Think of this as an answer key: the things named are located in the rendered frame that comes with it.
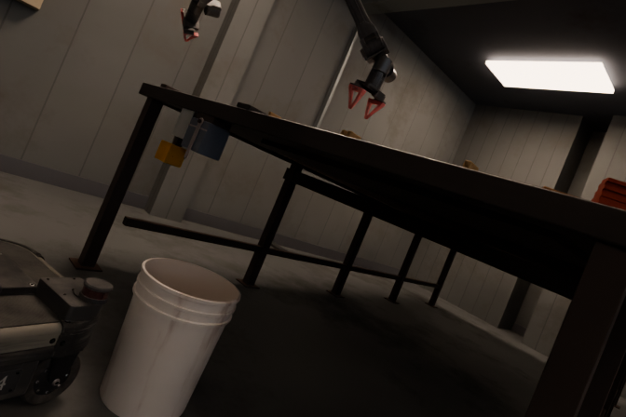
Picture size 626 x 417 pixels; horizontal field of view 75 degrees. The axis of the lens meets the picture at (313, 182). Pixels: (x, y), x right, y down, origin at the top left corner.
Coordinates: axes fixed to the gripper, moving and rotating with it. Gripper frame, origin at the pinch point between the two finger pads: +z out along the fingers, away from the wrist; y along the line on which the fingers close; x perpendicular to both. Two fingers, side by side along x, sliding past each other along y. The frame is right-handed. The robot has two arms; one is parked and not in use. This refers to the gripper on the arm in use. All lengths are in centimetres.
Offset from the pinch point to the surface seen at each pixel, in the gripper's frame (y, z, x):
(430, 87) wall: -386, -114, -246
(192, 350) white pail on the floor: 36, 80, 18
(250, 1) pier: -82, -63, -250
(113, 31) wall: 4, 15, -264
